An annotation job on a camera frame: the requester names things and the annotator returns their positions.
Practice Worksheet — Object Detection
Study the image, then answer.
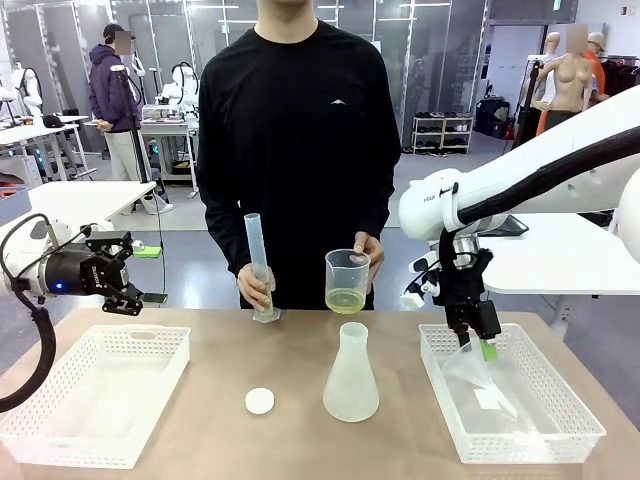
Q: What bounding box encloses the person's left forearm black sleeve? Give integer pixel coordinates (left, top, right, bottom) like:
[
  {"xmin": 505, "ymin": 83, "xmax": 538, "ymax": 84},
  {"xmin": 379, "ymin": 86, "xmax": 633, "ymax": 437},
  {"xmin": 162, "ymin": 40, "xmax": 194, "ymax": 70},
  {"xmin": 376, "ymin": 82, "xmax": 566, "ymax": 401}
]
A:
[{"xmin": 366, "ymin": 174, "xmax": 402, "ymax": 251}]

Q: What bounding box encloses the dark blue bag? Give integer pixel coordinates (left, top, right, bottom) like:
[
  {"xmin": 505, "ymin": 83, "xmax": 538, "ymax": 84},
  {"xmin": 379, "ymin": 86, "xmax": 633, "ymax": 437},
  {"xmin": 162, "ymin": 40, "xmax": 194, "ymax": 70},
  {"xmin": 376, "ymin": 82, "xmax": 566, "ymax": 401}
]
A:
[{"xmin": 474, "ymin": 97, "xmax": 512, "ymax": 139}]

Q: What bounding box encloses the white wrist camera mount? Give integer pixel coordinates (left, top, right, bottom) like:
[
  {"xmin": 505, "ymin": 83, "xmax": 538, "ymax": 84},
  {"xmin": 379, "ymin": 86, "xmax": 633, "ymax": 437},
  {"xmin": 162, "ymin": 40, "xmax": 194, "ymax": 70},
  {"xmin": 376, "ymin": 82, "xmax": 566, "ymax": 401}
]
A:
[{"xmin": 400, "ymin": 254, "xmax": 442, "ymax": 309}]

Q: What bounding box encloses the person's right forearm black sleeve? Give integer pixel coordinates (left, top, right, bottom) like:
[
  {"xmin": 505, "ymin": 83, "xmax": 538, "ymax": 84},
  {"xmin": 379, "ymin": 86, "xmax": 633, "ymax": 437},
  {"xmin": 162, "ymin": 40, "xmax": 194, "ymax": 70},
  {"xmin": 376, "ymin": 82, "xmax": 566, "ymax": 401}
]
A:
[{"xmin": 203, "ymin": 199, "xmax": 259, "ymax": 281}]

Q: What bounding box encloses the white side table with phone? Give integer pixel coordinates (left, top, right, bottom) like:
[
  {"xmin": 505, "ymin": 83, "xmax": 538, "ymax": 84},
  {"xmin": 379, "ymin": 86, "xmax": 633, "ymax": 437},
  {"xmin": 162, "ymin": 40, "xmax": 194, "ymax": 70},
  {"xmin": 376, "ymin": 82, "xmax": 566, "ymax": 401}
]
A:
[{"xmin": 0, "ymin": 180, "xmax": 158, "ymax": 242}]

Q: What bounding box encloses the person in purple hoodie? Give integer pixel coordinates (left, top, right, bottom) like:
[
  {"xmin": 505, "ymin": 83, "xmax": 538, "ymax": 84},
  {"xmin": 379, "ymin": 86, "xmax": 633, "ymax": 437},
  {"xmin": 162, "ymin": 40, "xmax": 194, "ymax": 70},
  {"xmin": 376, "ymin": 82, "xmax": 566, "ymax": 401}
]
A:
[{"xmin": 88, "ymin": 22, "xmax": 175, "ymax": 215}]

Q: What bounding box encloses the translucent plastic graduated cylinder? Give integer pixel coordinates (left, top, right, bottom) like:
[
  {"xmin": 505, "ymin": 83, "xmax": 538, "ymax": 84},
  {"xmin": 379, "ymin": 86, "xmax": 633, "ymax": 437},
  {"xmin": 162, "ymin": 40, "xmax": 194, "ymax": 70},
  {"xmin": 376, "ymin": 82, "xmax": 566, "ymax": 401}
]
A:
[{"xmin": 243, "ymin": 212, "xmax": 282, "ymax": 325}]

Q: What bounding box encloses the clear plastic bag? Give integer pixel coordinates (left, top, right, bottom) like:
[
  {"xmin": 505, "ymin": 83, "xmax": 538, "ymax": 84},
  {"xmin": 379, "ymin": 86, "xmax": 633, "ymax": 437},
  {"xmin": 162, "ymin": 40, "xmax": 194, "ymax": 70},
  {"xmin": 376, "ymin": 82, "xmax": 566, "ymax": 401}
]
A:
[{"xmin": 439, "ymin": 342, "xmax": 522, "ymax": 422}]

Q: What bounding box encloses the person's torso in black sweater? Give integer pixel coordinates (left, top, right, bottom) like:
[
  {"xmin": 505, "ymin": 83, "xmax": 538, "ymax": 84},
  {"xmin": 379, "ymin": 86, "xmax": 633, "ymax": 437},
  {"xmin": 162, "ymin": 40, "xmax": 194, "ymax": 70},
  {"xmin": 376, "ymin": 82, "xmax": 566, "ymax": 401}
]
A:
[{"xmin": 195, "ymin": 0, "xmax": 403, "ymax": 311}]

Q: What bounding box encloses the person's right hand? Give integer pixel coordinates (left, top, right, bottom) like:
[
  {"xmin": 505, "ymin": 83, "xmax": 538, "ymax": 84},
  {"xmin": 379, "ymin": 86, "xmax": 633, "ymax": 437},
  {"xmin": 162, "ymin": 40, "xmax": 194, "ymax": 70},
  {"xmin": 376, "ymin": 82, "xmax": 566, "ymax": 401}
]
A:
[{"xmin": 236, "ymin": 263, "xmax": 278, "ymax": 316}]

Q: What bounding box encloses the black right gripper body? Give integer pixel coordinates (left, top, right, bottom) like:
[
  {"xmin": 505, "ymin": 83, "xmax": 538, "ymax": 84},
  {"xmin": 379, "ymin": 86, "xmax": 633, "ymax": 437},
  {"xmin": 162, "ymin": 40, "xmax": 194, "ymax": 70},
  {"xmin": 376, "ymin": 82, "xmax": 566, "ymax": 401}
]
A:
[{"xmin": 432, "ymin": 248, "xmax": 495, "ymax": 322}]

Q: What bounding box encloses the clear plastic measuring beaker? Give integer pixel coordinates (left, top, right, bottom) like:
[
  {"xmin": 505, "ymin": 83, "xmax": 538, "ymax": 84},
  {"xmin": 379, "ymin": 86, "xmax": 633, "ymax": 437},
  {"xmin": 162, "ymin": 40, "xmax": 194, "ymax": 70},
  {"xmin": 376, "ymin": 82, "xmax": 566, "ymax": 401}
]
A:
[{"xmin": 324, "ymin": 248, "xmax": 372, "ymax": 315}]

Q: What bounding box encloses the black serving tray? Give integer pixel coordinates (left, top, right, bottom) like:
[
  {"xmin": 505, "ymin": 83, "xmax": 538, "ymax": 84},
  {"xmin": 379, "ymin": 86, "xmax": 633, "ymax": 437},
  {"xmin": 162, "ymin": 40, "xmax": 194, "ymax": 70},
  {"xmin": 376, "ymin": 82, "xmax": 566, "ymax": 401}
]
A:
[{"xmin": 478, "ymin": 214, "xmax": 530, "ymax": 238}]

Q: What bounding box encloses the white round flask cap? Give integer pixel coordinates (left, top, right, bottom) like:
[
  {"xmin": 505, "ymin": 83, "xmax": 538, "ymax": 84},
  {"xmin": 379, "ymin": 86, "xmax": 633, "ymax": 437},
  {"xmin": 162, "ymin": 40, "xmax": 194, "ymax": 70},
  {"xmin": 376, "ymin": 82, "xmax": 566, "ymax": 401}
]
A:
[{"xmin": 244, "ymin": 387, "xmax": 276, "ymax": 416}]

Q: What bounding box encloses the black tripod stand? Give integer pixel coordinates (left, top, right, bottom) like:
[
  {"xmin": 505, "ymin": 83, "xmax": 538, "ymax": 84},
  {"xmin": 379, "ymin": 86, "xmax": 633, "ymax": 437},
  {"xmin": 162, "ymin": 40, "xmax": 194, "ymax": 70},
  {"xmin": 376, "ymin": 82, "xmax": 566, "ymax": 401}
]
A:
[
  {"xmin": 110, "ymin": 63, "xmax": 152, "ymax": 184},
  {"xmin": 510, "ymin": 58, "xmax": 545, "ymax": 151}
]

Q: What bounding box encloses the white perforated plastic basket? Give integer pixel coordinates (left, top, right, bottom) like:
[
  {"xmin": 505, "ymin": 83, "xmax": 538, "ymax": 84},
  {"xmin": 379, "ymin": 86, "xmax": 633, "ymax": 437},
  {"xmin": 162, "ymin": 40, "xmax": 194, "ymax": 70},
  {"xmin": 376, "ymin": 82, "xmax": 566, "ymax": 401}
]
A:
[
  {"xmin": 0, "ymin": 323, "xmax": 192, "ymax": 471},
  {"xmin": 418, "ymin": 322, "xmax": 608, "ymax": 465}
]

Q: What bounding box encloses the beige bare mannequin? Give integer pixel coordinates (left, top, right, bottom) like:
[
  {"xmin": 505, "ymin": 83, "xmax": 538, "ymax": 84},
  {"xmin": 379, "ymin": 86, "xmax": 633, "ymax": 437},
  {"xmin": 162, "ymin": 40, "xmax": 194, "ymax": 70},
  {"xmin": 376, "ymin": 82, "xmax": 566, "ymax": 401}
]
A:
[{"xmin": 535, "ymin": 23, "xmax": 601, "ymax": 115}]

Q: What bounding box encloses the white background desk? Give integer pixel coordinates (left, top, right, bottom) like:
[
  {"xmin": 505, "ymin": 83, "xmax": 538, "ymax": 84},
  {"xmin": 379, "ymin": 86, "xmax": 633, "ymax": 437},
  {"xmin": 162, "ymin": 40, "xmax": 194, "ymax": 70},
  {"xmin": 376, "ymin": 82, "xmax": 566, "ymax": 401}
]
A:
[{"xmin": 0, "ymin": 113, "xmax": 91, "ymax": 182}]

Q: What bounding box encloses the person's left hand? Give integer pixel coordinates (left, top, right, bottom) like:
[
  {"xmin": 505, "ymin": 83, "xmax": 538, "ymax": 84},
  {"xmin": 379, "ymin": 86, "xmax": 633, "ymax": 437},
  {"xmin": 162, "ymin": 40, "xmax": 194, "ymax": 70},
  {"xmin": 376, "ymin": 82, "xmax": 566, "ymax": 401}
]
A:
[{"xmin": 353, "ymin": 231, "xmax": 387, "ymax": 296}]

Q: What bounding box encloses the white side table with tray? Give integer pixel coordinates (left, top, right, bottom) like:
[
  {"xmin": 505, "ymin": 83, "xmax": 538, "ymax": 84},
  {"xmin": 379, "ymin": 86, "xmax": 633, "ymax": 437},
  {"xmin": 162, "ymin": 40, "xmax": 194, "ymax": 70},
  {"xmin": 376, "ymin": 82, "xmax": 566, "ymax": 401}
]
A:
[{"xmin": 477, "ymin": 212, "xmax": 640, "ymax": 297}]

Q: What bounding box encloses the green and white small device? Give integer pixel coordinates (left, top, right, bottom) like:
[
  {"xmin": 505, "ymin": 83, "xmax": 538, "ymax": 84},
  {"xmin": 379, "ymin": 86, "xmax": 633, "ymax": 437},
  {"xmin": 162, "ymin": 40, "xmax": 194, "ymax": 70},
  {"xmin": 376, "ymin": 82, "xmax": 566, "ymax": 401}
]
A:
[{"xmin": 131, "ymin": 240, "xmax": 165, "ymax": 260}]

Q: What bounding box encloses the translucent plastic conical flask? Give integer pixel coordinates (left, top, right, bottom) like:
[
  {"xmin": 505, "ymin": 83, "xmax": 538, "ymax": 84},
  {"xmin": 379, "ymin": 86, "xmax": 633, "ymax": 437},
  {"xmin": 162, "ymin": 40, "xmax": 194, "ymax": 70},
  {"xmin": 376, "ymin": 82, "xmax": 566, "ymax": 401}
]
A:
[{"xmin": 322, "ymin": 322, "xmax": 380, "ymax": 423}]

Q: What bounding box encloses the wooden shoe rack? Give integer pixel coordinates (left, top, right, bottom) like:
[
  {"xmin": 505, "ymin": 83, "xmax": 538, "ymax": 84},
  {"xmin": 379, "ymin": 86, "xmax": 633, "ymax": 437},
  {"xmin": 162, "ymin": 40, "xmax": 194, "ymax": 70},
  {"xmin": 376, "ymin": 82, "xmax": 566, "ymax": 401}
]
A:
[{"xmin": 412, "ymin": 112, "xmax": 475, "ymax": 156}]

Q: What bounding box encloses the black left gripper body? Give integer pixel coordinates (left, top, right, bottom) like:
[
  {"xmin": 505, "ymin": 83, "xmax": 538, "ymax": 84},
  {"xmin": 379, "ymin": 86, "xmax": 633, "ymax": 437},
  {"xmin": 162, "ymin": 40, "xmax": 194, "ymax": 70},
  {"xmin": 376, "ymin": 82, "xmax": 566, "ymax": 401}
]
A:
[{"xmin": 42, "ymin": 248, "xmax": 130, "ymax": 298}]

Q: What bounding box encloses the grey blue storage box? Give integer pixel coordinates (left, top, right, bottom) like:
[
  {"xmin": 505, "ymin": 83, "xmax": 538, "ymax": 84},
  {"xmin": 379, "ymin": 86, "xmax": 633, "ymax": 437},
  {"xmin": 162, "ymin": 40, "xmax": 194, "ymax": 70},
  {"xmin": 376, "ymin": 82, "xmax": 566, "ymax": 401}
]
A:
[{"xmin": 0, "ymin": 185, "xmax": 32, "ymax": 227}]

